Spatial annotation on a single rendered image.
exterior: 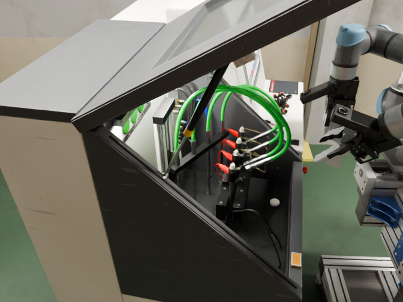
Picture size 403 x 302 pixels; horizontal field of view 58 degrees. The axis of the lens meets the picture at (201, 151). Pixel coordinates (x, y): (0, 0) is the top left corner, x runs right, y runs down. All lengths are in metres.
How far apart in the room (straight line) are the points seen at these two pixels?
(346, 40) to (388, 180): 0.66
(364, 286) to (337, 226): 0.65
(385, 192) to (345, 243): 1.07
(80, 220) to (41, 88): 0.39
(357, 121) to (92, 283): 0.99
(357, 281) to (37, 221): 1.62
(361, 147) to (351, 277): 1.33
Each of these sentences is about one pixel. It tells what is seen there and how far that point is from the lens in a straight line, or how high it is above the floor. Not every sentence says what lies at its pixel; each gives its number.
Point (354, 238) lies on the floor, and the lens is 2.71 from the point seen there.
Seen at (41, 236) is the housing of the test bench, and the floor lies 1.02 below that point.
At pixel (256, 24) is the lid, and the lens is 0.67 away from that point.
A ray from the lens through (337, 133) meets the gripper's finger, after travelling 1.03.
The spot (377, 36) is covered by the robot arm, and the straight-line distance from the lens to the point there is 1.22.
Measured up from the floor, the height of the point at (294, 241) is 0.95.
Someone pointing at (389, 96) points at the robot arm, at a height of 1.25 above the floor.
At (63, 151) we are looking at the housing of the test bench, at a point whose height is 1.38.
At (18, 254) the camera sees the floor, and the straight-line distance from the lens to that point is 2.74.
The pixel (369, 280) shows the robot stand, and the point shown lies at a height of 0.21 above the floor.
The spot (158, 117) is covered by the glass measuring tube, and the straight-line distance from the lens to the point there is 1.25.
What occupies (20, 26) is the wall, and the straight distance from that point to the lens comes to 3.57.
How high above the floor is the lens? 1.91
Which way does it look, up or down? 36 degrees down
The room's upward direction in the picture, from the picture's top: 1 degrees counter-clockwise
